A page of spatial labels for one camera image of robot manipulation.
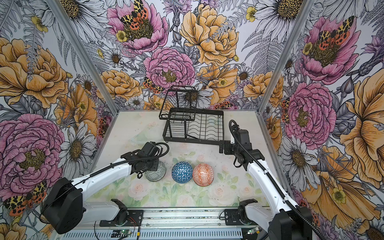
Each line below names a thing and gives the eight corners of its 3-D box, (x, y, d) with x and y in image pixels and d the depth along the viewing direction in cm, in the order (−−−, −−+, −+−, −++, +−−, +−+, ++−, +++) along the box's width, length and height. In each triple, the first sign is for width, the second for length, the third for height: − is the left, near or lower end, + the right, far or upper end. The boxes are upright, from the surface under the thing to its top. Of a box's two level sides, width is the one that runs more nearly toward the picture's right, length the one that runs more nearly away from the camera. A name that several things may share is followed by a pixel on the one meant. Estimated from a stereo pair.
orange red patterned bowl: (192, 188, 85) (192, 183, 79) (193, 169, 92) (192, 163, 86) (213, 188, 85) (214, 183, 79) (211, 169, 92) (213, 163, 86)
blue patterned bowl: (170, 178, 89) (168, 173, 83) (180, 164, 95) (179, 157, 89) (185, 188, 86) (184, 183, 80) (195, 172, 92) (195, 166, 86)
